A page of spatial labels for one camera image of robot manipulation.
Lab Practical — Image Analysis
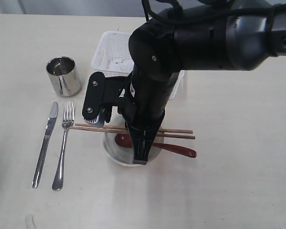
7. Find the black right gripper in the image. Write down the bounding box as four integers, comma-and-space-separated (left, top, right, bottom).
117, 66, 180, 165

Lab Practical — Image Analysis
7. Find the dark red wooden spoon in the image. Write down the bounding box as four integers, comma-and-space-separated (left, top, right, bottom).
114, 134, 197, 158

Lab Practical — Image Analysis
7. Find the wooden chopstick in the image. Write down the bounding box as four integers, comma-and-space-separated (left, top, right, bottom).
71, 126, 196, 140
75, 124, 194, 134

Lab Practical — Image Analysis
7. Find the white ceramic bowl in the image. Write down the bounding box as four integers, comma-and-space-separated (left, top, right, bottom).
102, 133, 164, 167

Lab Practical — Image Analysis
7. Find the silver metal fork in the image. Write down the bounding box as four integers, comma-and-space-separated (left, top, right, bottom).
52, 101, 75, 191

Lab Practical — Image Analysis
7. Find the white perforated plastic basket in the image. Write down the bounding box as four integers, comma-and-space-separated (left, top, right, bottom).
90, 31, 185, 101

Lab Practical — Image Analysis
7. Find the silver metal table knife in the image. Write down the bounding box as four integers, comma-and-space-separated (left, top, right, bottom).
32, 102, 59, 188

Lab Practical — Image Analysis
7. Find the silver foil packet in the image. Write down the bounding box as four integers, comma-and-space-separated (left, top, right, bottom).
46, 56, 82, 97

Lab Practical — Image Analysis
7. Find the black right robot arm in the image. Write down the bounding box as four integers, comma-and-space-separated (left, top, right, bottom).
119, 0, 286, 165

